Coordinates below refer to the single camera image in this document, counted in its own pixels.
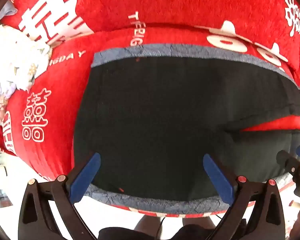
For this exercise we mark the white floral cloth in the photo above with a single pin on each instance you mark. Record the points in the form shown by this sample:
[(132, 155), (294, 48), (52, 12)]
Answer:
[(12, 57)]

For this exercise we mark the person's leg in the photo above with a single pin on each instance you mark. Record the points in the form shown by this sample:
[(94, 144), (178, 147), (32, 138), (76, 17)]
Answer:
[(197, 223), (147, 226)]

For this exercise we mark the red printed blanket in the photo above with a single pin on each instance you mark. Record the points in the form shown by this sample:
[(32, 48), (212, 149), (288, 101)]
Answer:
[(165, 10)]

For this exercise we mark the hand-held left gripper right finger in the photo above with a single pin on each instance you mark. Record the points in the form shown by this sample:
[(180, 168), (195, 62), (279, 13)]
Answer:
[(218, 177)]

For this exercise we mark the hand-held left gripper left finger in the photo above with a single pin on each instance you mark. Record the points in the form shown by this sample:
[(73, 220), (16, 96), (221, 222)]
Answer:
[(86, 175)]

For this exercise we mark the grey blue cloth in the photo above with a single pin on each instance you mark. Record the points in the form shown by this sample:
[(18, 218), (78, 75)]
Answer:
[(8, 11)]

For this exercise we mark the black pants with grey waistband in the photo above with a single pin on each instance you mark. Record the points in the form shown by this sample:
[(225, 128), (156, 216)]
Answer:
[(152, 117)]

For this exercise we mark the person's dark shorts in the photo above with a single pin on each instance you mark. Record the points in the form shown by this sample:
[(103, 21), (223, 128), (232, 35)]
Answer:
[(190, 233)]

